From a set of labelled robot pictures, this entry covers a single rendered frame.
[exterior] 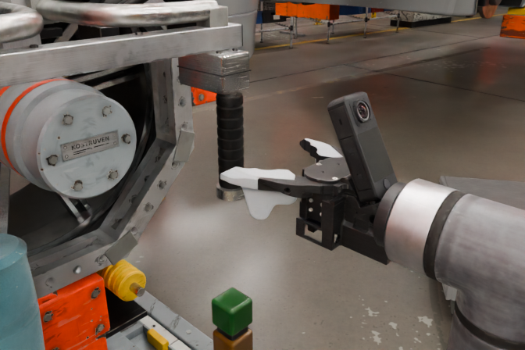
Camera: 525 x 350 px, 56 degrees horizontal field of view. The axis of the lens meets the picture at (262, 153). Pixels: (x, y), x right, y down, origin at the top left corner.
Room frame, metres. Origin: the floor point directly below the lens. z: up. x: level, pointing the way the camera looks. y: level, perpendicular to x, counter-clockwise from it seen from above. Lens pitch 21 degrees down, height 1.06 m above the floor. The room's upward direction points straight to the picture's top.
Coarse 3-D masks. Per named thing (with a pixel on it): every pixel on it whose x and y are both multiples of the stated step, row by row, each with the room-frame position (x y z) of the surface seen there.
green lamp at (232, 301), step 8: (232, 288) 0.54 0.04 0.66; (216, 296) 0.52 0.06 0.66; (224, 296) 0.52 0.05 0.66; (232, 296) 0.52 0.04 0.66; (240, 296) 0.52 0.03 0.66; (216, 304) 0.51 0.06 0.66; (224, 304) 0.51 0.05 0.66; (232, 304) 0.51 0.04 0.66; (240, 304) 0.51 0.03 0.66; (248, 304) 0.51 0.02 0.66; (216, 312) 0.51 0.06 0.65; (224, 312) 0.50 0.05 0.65; (232, 312) 0.49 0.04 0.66; (240, 312) 0.50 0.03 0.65; (248, 312) 0.51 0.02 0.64; (216, 320) 0.51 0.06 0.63; (224, 320) 0.50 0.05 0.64; (232, 320) 0.49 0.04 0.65; (240, 320) 0.50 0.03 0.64; (248, 320) 0.51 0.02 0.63; (224, 328) 0.50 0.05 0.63; (232, 328) 0.49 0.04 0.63; (240, 328) 0.50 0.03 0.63
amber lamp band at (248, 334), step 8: (216, 328) 0.52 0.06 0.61; (248, 328) 0.52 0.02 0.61; (216, 336) 0.51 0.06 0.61; (224, 336) 0.51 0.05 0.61; (240, 336) 0.51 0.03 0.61; (248, 336) 0.51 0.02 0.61; (216, 344) 0.51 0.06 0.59; (224, 344) 0.50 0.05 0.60; (232, 344) 0.50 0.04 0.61; (240, 344) 0.50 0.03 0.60; (248, 344) 0.51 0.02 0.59
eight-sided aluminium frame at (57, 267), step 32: (160, 0) 0.81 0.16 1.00; (160, 64) 0.86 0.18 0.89; (160, 96) 0.85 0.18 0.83; (160, 128) 0.85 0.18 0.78; (192, 128) 0.85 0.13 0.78; (160, 160) 0.81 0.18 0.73; (128, 192) 0.79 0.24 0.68; (160, 192) 0.79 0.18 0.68; (128, 224) 0.74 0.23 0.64; (32, 256) 0.68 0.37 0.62; (64, 256) 0.71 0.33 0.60; (96, 256) 0.69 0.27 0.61
